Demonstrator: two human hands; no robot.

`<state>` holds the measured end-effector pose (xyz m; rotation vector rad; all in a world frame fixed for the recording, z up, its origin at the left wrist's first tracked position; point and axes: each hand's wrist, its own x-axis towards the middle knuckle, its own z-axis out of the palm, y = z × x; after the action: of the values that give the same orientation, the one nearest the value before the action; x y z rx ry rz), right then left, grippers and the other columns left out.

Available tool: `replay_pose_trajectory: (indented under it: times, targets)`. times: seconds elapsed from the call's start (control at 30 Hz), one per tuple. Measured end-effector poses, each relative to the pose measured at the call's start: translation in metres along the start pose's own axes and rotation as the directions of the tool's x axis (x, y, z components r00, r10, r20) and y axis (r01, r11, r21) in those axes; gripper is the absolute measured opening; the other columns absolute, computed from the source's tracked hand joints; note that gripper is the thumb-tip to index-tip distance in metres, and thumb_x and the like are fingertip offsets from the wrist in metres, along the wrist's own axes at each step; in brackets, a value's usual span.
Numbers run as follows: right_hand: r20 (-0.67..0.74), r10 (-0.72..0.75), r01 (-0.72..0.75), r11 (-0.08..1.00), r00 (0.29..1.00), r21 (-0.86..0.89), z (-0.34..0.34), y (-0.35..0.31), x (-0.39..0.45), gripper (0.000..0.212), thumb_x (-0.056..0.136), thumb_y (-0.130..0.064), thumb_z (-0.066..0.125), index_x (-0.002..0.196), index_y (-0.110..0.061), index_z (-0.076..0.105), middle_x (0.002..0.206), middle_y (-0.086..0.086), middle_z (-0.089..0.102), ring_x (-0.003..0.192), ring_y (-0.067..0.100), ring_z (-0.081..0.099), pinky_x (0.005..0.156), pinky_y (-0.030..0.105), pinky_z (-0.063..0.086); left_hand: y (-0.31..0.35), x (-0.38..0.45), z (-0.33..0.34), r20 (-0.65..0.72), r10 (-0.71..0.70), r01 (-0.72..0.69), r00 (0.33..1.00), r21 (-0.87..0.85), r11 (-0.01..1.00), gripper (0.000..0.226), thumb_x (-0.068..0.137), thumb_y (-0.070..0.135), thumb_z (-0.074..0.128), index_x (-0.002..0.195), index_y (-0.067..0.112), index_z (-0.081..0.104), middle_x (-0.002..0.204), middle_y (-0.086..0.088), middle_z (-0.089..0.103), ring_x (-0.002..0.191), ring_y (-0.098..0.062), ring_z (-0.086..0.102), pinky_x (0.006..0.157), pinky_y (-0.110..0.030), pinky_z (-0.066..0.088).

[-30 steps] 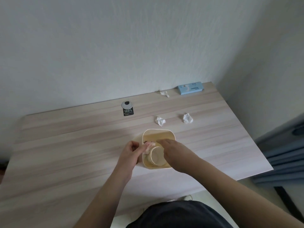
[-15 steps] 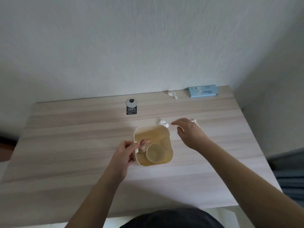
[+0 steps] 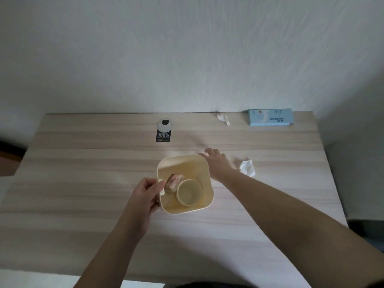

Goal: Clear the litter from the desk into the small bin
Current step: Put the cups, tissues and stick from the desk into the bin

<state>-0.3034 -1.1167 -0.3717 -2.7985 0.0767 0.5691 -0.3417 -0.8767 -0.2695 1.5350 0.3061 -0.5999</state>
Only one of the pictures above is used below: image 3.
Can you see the large crumpled white tissue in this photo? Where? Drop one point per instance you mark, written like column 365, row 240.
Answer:
column 247, row 168

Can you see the cream plastic waste bin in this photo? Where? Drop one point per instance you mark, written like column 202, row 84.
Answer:
column 192, row 167

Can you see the person's right hand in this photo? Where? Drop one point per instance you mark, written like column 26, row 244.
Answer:
column 219, row 166

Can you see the person's right forearm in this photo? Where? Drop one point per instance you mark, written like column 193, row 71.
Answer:
column 294, row 230

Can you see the person's left hand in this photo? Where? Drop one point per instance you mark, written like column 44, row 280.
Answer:
column 139, row 206

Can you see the person's right thumb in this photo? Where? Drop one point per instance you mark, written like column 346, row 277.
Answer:
column 202, row 154

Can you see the small crumpled white tissue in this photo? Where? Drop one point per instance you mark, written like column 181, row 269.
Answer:
column 223, row 119

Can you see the person's left forearm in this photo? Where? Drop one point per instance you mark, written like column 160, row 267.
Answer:
column 111, row 257

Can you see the black pouch with round cap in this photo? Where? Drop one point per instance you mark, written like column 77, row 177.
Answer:
column 163, row 133

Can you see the crumpled pink snack wrapper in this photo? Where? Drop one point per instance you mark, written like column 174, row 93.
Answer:
column 173, row 182

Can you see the light blue flat box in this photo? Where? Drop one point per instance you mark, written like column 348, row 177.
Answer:
column 269, row 117

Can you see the cream paper cup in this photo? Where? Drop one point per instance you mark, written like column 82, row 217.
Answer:
column 189, row 193

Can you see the person's left thumb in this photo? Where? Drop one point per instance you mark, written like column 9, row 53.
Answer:
column 158, row 185

